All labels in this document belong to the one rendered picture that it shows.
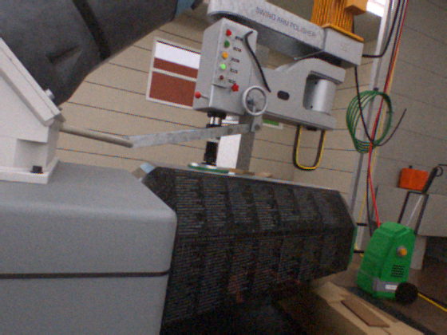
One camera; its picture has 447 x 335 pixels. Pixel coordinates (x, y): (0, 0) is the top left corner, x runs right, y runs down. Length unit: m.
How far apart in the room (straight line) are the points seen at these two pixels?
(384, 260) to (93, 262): 2.65
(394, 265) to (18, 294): 2.73
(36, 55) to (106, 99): 7.13
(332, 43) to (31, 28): 1.75
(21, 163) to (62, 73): 0.12
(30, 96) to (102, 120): 7.12
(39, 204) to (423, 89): 4.83
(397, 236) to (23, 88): 2.70
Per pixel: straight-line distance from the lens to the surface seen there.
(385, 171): 4.48
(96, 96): 7.53
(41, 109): 0.38
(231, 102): 1.57
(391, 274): 2.89
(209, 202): 1.30
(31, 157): 0.40
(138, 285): 0.32
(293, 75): 1.82
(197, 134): 1.54
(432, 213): 4.14
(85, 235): 0.30
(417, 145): 4.90
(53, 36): 0.42
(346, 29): 2.12
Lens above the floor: 0.91
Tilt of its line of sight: 3 degrees down
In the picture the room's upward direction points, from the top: 9 degrees clockwise
